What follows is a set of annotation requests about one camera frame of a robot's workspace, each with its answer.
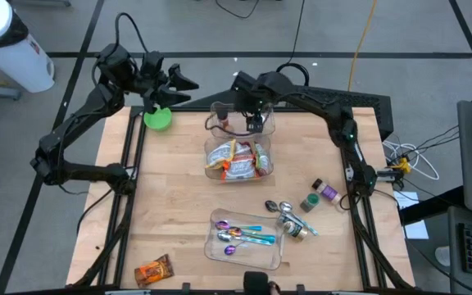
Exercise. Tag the black perforated metal box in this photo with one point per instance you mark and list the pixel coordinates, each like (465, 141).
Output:
(367, 102)

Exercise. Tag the clear plastic bin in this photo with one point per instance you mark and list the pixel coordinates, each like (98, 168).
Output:
(209, 174)
(270, 129)
(260, 260)

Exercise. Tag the white computer mouse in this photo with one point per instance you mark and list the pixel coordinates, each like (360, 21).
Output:
(443, 256)

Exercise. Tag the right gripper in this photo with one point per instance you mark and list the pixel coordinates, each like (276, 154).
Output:
(254, 92)

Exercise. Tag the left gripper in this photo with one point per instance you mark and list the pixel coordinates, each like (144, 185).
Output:
(154, 88)

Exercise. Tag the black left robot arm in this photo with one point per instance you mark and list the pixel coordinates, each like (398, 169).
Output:
(76, 123)

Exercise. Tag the white paper sheet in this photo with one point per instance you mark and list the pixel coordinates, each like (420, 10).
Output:
(412, 229)

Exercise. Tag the black handheld object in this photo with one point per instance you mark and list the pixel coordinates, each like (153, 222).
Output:
(256, 282)

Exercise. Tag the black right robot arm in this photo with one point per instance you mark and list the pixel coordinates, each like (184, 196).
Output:
(322, 106)

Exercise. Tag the red snack packet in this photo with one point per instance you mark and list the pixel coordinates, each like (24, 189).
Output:
(262, 157)

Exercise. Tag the green plastic bowl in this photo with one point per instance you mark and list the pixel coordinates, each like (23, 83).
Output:
(158, 121)

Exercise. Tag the red ramen noodle packet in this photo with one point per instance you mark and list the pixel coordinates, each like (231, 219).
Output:
(246, 149)

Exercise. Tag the orange label spice jar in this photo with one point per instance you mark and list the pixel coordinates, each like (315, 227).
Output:
(223, 116)

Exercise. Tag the green herb spice jar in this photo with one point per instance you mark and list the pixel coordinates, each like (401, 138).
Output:
(310, 201)

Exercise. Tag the white trash can black liner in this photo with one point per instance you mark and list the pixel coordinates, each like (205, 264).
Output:
(10, 53)

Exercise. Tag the orange brown snack packet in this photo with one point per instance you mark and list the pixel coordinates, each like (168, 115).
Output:
(154, 270)

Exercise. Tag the yellow ramen noodle packet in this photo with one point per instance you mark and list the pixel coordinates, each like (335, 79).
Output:
(219, 155)

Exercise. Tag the yellow power plug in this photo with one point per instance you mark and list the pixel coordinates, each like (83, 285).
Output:
(402, 164)

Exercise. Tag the person's hand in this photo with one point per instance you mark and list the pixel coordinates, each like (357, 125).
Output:
(275, 288)

